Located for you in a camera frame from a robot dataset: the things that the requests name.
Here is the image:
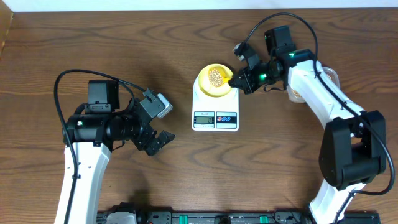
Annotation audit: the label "left black cable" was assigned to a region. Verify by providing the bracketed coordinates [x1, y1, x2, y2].
[53, 68, 147, 224]

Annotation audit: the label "right black cable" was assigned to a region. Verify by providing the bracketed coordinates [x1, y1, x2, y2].
[242, 12, 396, 224]

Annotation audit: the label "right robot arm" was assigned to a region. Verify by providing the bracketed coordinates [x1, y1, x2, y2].
[229, 26, 387, 223]

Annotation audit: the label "soybeans in container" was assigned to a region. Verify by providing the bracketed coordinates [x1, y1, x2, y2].
[291, 75, 335, 100]

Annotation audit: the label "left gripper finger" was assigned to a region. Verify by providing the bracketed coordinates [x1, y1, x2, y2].
[157, 131, 175, 146]
[144, 138, 163, 156]

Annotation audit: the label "white digital kitchen scale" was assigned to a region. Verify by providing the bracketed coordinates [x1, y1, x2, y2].
[192, 77, 239, 132]

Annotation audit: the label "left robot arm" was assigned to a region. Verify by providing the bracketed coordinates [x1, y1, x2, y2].
[55, 100, 175, 223]

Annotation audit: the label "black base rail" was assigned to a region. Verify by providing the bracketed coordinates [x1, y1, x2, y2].
[96, 202, 382, 224]

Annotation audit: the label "black cable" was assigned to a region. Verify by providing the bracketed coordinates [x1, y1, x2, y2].
[242, 12, 396, 224]
[53, 68, 147, 224]

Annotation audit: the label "pale yellow bowl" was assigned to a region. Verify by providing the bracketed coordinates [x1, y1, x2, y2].
[198, 63, 233, 97]

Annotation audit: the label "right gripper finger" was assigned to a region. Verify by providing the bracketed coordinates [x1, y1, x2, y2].
[229, 83, 253, 95]
[228, 69, 248, 86]

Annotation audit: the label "yellow plastic measuring scoop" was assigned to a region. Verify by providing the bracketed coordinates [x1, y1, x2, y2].
[208, 67, 231, 88]

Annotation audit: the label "clear plastic container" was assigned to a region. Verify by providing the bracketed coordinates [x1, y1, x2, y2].
[287, 65, 340, 103]

